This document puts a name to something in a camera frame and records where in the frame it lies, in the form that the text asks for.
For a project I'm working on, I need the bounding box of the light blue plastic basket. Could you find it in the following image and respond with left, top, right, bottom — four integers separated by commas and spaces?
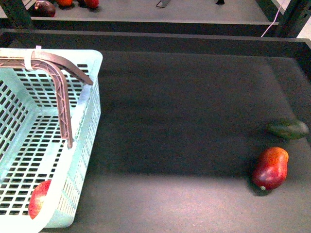
0, 49, 103, 233

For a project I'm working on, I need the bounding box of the mauve basket handle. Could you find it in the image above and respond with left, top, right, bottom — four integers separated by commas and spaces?
0, 48, 93, 149

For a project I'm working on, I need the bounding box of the red yellow apple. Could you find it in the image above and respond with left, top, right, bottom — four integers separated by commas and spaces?
28, 180, 51, 219
84, 0, 99, 9

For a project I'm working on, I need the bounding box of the dark red apple front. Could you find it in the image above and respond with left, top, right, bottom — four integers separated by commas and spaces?
34, 0, 56, 17

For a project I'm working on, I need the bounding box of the red orange mango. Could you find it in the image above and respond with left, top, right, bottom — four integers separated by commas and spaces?
252, 147, 289, 191

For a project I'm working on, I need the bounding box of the black divider wedge right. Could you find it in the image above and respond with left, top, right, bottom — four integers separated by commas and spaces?
215, 0, 225, 5

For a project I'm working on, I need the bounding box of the green avocado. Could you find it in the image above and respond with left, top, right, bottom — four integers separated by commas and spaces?
266, 118, 310, 140

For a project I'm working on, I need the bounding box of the white zip tie right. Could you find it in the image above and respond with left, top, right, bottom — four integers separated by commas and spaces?
24, 45, 42, 71

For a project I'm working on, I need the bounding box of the orange red fruit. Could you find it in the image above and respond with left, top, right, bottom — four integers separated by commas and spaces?
56, 0, 73, 7

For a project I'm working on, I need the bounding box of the black shelf post left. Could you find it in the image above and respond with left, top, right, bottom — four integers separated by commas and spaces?
0, 0, 34, 30

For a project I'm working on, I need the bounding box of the black shelf post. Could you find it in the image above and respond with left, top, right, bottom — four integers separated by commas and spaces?
274, 0, 311, 38
0, 0, 34, 30

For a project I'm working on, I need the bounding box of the white cable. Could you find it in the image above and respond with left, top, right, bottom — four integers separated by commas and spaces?
260, 0, 287, 38

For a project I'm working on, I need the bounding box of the black shelf post right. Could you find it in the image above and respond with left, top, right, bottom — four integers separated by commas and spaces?
274, 0, 311, 38

